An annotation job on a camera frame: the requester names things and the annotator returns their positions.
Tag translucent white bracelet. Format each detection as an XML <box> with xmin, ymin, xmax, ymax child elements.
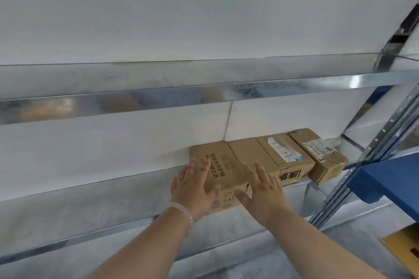
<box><xmin>168</xmin><ymin>202</ymin><xmax>194</xmax><ymax>237</ymax></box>

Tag metal shelving rack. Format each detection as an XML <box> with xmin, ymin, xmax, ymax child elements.
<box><xmin>0</xmin><ymin>4</ymin><xmax>419</xmax><ymax>279</ymax></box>

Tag taped box two labels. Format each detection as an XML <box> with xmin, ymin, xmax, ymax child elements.
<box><xmin>287</xmin><ymin>127</ymin><xmax>348</xmax><ymax>186</ymax></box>

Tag yellow cardboard sheet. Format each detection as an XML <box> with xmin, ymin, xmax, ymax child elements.
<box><xmin>379</xmin><ymin>223</ymin><xmax>419</xmax><ymax>275</ymax></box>

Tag box with torn label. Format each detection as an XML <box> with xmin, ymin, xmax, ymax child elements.
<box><xmin>227</xmin><ymin>134</ymin><xmax>316</xmax><ymax>190</ymax></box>

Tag blue metal rack beam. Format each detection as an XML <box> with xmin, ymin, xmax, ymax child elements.
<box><xmin>347</xmin><ymin>151</ymin><xmax>419</xmax><ymax>224</ymax></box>

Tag person's left forearm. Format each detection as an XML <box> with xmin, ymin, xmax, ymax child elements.
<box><xmin>86</xmin><ymin>207</ymin><xmax>194</xmax><ymax>279</ymax></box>

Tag person's right hand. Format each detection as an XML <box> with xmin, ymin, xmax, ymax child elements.
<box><xmin>234</xmin><ymin>161</ymin><xmax>294</xmax><ymax>228</ymax></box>

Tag person's left hand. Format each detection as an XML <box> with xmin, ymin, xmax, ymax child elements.
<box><xmin>170</xmin><ymin>157</ymin><xmax>222</xmax><ymax>224</ymax></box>

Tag person's right forearm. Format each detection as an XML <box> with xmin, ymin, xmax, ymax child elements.
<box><xmin>268</xmin><ymin>211</ymin><xmax>390</xmax><ymax>279</ymax></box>

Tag box with Chinese print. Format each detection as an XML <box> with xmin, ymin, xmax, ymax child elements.
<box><xmin>189</xmin><ymin>140</ymin><xmax>253</xmax><ymax>214</ymax></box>

